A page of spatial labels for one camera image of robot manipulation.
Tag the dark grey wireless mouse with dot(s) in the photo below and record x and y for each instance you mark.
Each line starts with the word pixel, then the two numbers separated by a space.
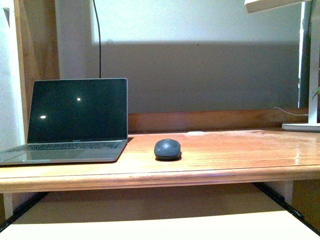
pixel 167 150

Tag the white round sticker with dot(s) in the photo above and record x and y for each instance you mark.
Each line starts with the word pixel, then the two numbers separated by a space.
pixel 195 133

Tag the grey open laptop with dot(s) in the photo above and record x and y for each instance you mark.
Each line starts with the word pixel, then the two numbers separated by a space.
pixel 74 121

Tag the white desk lamp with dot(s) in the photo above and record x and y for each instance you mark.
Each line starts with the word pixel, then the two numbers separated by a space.
pixel 313 125

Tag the green plant leaves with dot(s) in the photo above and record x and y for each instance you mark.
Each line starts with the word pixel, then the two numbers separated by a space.
pixel 316 92

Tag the pull-out keyboard tray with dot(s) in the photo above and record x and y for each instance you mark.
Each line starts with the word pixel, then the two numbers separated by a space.
pixel 273 225

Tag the wooden desk hutch frame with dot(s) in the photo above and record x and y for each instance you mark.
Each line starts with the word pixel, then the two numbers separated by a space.
pixel 35 22

